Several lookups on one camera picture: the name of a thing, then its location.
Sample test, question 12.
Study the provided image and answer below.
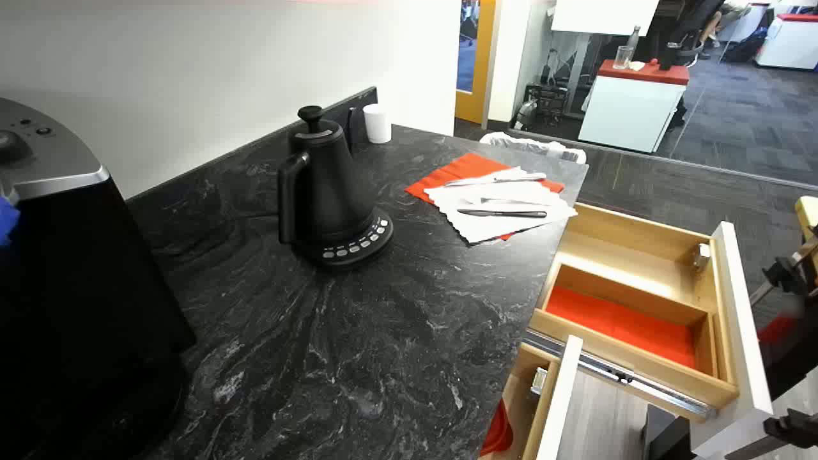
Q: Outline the silver metal fork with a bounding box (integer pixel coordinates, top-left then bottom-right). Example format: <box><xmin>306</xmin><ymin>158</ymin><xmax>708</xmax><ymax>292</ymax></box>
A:
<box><xmin>478</xmin><ymin>194</ymin><xmax>547</xmax><ymax>209</ymax></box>

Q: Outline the small wooden drawer white front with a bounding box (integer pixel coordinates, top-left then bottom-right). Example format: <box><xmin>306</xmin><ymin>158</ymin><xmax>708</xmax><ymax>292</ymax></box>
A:
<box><xmin>478</xmin><ymin>332</ymin><xmax>589</xmax><ymax>460</ymax></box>

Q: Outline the large wooden drawer white front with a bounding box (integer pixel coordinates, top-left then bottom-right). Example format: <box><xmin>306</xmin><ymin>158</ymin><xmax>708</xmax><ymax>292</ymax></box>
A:
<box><xmin>525</xmin><ymin>203</ymin><xmax>777</xmax><ymax>460</ymax></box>

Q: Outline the yellow door frame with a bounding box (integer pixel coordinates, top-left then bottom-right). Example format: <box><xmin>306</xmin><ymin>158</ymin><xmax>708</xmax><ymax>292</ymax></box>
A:
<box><xmin>453</xmin><ymin>0</ymin><xmax>502</xmax><ymax>130</ymax></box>

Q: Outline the orange drawer tray liner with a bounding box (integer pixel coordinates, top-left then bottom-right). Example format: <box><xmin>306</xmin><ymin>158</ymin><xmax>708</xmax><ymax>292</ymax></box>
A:
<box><xmin>544</xmin><ymin>283</ymin><xmax>704</xmax><ymax>372</ymax></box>

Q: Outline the black plastic utensil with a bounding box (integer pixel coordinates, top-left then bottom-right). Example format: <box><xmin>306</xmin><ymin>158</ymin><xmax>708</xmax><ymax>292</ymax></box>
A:
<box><xmin>456</xmin><ymin>204</ymin><xmax>549</xmax><ymax>223</ymax></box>

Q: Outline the metal drawer slide rail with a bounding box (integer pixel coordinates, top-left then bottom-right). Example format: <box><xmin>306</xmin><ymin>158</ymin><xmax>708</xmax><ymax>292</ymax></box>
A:
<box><xmin>521</xmin><ymin>331</ymin><xmax>715</xmax><ymax>421</ymax></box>

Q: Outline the black coffee machine silver lid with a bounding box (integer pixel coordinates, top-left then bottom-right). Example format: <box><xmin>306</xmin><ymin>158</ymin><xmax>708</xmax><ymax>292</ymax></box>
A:
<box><xmin>0</xmin><ymin>96</ymin><xmax>200</xmax><ymax>460</ymax></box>

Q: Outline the silver metal knife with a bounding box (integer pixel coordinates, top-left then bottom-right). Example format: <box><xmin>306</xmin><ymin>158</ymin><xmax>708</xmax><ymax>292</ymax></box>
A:
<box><xmin>448</xmin><ymin>172</ymin><xmax>549</xmax><ymax>190</ymax></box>

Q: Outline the black electric kettle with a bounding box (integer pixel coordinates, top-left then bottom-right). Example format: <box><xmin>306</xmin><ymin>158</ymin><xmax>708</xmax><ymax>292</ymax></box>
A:
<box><xmin>276</xmin><ymin>103</ymin><xmax>400</xmax><ymax>271</ymax></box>

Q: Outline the white paper napkin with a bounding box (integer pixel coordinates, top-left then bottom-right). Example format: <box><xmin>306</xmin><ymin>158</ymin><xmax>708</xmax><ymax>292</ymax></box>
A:
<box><xmin>423</xmin><ymin>167</ymin><xmax>584</xmax><ymax>248</ymax></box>

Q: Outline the trash bin with white bag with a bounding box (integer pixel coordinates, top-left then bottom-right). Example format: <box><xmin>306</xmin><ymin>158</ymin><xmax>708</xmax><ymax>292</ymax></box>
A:
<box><xmin>478</xmin><ymin>128</ymin><xmax>590</xmax><ymax>172</ymax></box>

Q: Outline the white ceramic mug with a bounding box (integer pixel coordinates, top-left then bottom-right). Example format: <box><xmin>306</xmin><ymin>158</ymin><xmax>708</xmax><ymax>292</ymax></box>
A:
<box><xmin>360</xmin><ymin>103</ymin><xmax>397</xmax><ymax>149</ymax></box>

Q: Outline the white cabinet red top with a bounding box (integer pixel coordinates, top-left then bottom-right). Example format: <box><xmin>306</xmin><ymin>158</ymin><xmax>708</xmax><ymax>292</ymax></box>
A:
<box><xmin>579</xmin><ymin>57</ymin><xmax>692</xmax><ymax>157</ymax></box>

